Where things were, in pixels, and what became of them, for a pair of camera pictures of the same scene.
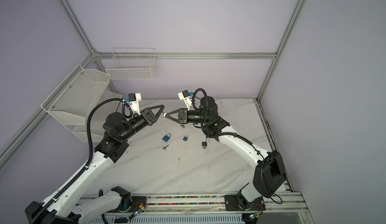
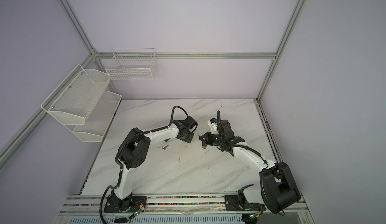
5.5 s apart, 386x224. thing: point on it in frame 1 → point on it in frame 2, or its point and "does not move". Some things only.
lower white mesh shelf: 98,116 does not move
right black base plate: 232,203 does not move
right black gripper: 182,116 → 207,140
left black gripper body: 146,117 → 188,137
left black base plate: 138,203 does not move
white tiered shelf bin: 71,102 does not move
